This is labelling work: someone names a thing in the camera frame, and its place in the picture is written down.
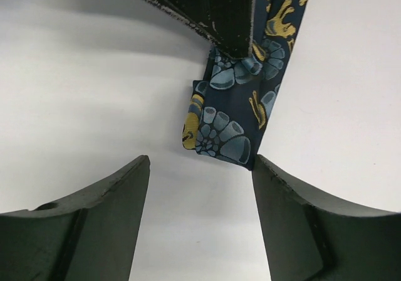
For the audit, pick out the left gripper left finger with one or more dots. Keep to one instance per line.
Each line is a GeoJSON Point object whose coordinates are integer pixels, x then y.
{"type": "Point", "coordinates": [88, 235]}

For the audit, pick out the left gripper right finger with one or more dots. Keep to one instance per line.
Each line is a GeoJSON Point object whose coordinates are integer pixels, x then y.
{"type": "Point", "coordinates": [310, 234]}

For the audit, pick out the navy floral patterned tie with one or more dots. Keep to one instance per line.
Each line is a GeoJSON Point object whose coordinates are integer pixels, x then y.
{"type": "Point", "coordinates": [230, 107]}

